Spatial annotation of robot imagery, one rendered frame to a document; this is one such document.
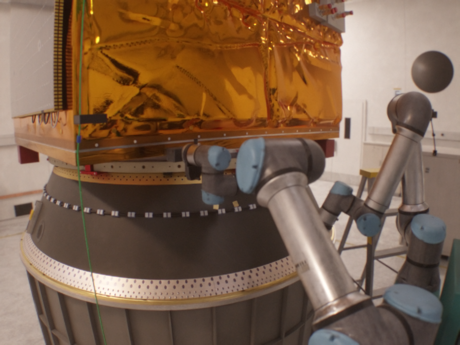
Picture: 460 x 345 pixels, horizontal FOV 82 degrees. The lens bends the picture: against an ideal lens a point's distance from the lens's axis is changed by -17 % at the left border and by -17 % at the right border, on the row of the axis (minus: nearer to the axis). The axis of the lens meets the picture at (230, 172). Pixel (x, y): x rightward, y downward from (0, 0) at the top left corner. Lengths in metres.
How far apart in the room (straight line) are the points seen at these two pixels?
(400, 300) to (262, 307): 1.02
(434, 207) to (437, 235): 3.65
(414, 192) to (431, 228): 0.17
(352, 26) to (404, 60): 1.81
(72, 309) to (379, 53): 8.74
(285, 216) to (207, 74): 0.86
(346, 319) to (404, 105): 0.69
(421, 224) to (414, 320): 0.52
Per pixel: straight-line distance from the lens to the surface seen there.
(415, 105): 1.02
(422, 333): 0.62
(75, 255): 1.56
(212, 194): 1.03
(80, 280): 1.51
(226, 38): 1.45
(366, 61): 9.18
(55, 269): 1.65
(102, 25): 1.13
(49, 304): 1.87
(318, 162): 0.71
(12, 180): 6.61
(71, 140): 1.12
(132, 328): 1.51
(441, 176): 4.63
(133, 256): 1.40
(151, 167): 1.39
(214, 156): 0.98
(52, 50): 1.19
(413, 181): 1.16
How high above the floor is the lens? 1.91
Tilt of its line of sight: 10 degrees down
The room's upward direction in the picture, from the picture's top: straight up
